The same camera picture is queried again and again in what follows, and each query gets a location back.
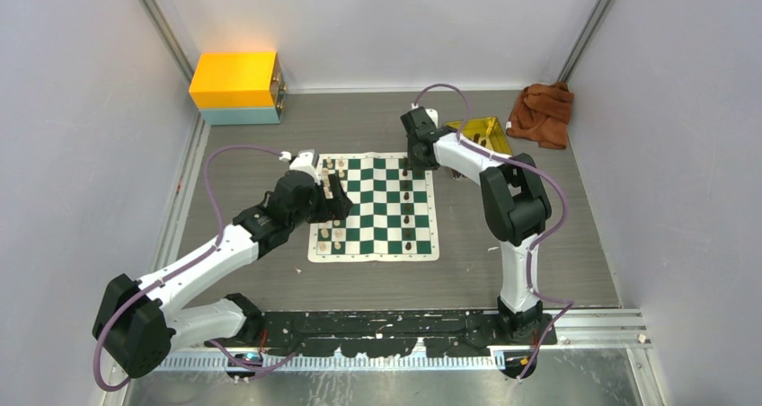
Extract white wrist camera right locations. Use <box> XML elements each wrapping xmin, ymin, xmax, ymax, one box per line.
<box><xmin>425</xmin><ymin>109</ymin><xmax>439</xmax><ymax>128</ymax></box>

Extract brown crumpled cloth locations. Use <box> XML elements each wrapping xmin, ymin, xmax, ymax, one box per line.
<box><xmin>506</xmin><ymin>82</ymin><xmax>574</xmax><ymax>150</ymax></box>

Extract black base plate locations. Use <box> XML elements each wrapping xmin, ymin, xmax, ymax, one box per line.
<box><xmin>218</xmin><ymin>309</ymin><xmax>552</xmax><ymax>358</ymax></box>

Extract green white chess mat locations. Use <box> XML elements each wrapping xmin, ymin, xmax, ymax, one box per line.
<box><xmin>307</xmin><ymin>152</ymin><xmax>440</xmax><ymax>263</ymax></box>

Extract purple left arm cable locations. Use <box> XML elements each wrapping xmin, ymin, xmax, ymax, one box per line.
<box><xmin>93</xmin><ymin>145</ymin><xmax>299</xmax><ymax>393</ymax></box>

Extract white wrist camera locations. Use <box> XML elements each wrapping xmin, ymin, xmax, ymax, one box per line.
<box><xmin>425</xmin><ymin>109</ymin><xmax>439</xmax><ymax>128</ymax></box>
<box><xmin>279</xmin><ymin>149</ymin><xmax>321</xmax><ymax>183</ymax></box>

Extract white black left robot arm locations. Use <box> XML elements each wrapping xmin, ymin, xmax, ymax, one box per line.
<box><xmin>93</xmin><ymin>170</ymin><xmax>352</xmax><ymax>379</ymax></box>

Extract aluminium frame rail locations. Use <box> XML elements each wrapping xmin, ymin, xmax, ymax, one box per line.
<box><xmin>158</xmin><ymin>308</ymin><xmax>650</xmax><ymax>378</ymax></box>

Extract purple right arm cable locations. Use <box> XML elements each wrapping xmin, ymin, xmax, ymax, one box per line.
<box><xmin>412</xmin><ymin>83</ymin><xmax>576</xmax><ymax>381</ymax></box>

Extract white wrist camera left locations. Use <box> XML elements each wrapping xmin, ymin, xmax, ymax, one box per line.
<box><xmin>279</xmin><ymin>149</ymin><xmax>321</xmax><ymax>183</ymax></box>

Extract gold metal tin tray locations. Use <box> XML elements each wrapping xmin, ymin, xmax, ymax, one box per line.
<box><xmin>437</xmin><ymin>117</ymin><xmax>512</xmax><ymax>182</ymax></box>

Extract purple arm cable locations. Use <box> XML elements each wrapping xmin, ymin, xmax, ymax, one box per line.
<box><xmin>412</xmin><ymin>83</ymin><xmax>576</xmax><ymax>381</ymax></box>
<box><xmin>93</xmin><ymin>145</ymin><xmax>299</xmax><ymax>393</ymax></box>

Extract yellow and teal box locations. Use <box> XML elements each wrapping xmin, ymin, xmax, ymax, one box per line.
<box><xmin>189</xmin><ymin>50</ymin><xmax>287</xmax><ymax>126</ymax></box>

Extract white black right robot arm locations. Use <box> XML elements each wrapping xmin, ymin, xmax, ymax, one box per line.
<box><xmin>401</xmin><ymin>107</ymin><xmax>552</xmax><ymax>344</ymax></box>

